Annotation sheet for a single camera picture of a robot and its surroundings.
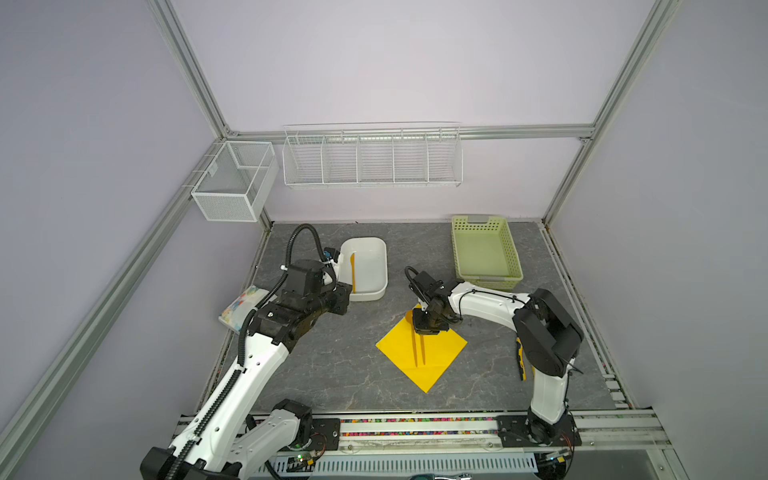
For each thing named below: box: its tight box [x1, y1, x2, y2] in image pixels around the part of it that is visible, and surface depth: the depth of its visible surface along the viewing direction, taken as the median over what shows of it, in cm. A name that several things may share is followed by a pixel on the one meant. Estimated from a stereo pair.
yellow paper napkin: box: [375, 318, 468, 394], surface depth 89 cm
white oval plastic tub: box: [339, 237, 389, 302], surface depth 108 cm
